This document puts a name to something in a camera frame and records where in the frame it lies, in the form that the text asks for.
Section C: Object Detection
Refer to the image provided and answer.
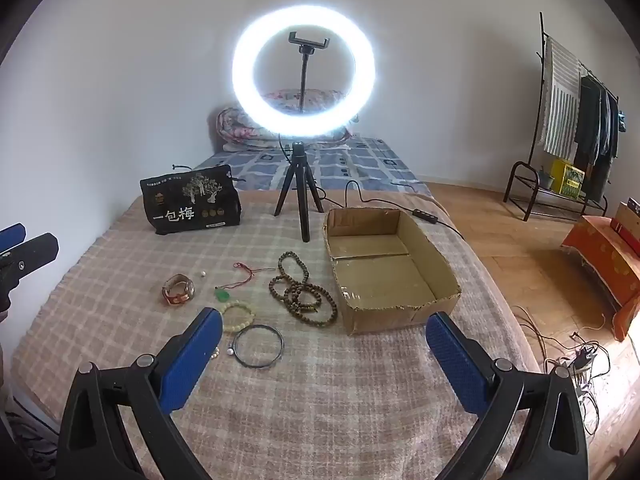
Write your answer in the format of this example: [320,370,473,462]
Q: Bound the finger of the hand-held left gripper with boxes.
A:
[0,232,60,292]
[0,223,27,255]

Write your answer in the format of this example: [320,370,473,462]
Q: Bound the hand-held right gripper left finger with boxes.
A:
[59,306,224,480]

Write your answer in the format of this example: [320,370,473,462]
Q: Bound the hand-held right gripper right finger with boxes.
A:
[425,311,590,480]

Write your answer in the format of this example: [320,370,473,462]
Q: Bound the dark thin bangle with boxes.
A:
[232,325,285,369]

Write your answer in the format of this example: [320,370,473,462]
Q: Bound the brown strap wrist watch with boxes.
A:
[161,274,196,306]

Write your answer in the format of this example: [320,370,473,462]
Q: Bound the red string jade pendant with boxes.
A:
[214,261,273,303]

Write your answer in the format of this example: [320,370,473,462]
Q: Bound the cream bead bracelet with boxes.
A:
[220,300,256,333]

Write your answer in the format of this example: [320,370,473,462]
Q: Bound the cardboard box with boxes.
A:
[324,207,462,336]

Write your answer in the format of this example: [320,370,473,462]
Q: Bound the brown wooden bead necklace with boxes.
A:
[268,251,338,326]

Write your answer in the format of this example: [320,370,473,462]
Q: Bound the power strip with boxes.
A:
[570,345,598,376]

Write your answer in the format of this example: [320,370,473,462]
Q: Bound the black printed snack bag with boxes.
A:
[140,164,243,236]

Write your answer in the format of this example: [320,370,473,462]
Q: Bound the orange patterned box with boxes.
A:
[561,215,640,342]

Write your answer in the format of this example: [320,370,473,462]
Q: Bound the dark striped cloth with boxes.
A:
[0,395,56,480]

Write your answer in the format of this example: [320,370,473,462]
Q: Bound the black mini tripod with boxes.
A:
[273,142,325,244]

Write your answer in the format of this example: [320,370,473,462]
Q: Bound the yellow carton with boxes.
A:
[550,159,586,198]

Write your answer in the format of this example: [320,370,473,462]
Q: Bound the brown and red box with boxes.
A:
[614,200,640,256]

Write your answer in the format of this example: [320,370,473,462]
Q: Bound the blue patterned bed sheet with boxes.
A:
[192,136,431,196]

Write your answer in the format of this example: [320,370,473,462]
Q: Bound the folded floral quilt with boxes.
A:
[216,89,361,153]

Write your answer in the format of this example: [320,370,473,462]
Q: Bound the black metal clothes rack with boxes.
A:
[502,11,626,222]

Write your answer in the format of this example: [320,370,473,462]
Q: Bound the dark hanging clothes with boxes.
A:
[574,74,621,203]

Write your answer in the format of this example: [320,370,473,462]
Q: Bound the striped hanging cloth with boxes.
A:
[541,35,583,157]

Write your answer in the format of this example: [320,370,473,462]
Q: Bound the black gooseneck phone holder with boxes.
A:
[287,31,331,116]

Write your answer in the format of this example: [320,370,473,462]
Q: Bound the tangle of floor cables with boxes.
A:
[512,305,618,436]

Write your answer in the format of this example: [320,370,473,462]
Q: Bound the black ring light cable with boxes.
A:
[345,180,466,241]

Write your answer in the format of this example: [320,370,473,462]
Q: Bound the white ring light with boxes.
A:
[231,5,376,138]

